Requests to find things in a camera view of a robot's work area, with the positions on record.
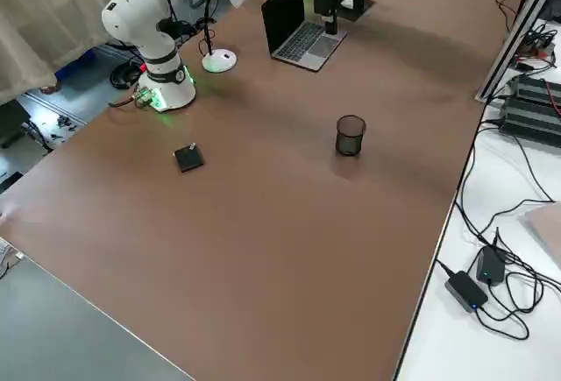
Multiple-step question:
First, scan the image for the black mesh pen holder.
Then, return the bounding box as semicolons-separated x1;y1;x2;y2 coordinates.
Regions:
335;114;367;158

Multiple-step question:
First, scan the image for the black mouse mat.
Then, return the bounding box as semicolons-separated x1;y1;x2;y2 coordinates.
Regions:
323;0;377;23

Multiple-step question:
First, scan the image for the silver open laptop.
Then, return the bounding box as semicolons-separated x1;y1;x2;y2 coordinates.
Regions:
261;0;348;72

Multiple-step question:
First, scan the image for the white desk lamp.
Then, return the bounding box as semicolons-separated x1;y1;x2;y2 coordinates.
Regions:
200;0;254;74

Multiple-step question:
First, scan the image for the small black square case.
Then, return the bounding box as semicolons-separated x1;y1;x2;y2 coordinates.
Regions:
173;142;206;175

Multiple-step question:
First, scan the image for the grey ribbed power supply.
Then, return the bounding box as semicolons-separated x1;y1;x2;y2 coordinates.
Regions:
510;72;561;109
497;95;561;150

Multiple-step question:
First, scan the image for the blue plastic bin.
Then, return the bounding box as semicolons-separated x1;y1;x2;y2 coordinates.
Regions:
54;46;98;81

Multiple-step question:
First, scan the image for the beige curtain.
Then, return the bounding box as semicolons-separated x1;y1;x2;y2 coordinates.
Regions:
0;0;220;104

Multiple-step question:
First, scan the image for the black power adapter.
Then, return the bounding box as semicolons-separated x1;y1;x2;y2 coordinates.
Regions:
444;270;490;313
475;244;508;286

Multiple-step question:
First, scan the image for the silver closed laptop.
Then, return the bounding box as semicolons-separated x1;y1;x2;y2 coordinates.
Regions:
516;201;561;271

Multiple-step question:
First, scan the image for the black box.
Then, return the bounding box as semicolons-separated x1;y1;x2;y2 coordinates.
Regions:
0;100;32;150

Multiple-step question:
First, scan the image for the grey side table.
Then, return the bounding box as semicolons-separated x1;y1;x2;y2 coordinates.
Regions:
0;252;196;381

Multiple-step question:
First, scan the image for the black hanging cable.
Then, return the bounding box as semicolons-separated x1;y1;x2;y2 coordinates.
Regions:
494;0;534;34

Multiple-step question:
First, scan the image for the aluminium frame post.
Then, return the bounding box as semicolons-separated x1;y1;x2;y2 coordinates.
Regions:
474;0;561;104

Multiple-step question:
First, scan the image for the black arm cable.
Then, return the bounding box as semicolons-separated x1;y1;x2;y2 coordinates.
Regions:
148;0;199;39

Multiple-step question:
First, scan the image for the black wire bundle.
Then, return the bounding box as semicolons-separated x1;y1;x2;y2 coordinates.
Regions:
516;21;561;63

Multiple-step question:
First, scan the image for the long black cable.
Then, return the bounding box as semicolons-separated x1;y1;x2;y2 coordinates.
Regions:
479;133;556;242
455;120;503;246

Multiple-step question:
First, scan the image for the brown base cable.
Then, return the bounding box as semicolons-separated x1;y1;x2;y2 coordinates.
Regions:
108;90;148;109

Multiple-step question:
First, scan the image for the red cable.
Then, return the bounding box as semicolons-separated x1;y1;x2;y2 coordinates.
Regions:
545;78;561;117

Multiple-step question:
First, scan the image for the coiled black cable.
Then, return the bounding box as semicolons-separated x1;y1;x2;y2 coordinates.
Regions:
109;57;145;91

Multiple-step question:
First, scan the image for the looped black cable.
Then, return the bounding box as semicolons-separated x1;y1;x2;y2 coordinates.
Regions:
475;222;561;342

